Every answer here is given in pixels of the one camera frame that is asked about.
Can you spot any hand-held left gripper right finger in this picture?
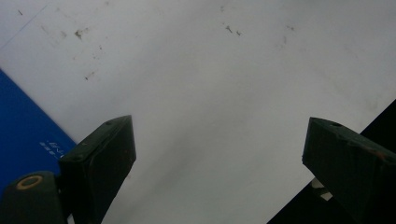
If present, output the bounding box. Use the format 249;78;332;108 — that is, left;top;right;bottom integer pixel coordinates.
302;117;396;224

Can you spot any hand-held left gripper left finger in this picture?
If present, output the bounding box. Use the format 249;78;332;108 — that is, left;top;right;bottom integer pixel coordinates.
58;115;137;224

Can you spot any blue cardboard box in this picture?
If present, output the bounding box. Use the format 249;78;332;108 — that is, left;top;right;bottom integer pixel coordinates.
0;68;78;195

